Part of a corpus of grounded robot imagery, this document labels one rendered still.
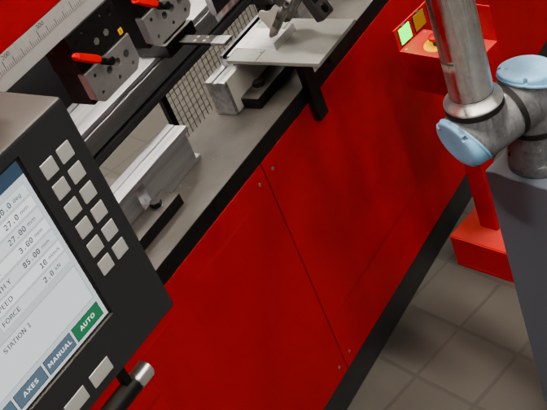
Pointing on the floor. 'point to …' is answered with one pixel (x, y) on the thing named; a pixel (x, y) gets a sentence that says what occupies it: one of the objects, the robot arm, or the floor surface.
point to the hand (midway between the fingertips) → (282, 28)
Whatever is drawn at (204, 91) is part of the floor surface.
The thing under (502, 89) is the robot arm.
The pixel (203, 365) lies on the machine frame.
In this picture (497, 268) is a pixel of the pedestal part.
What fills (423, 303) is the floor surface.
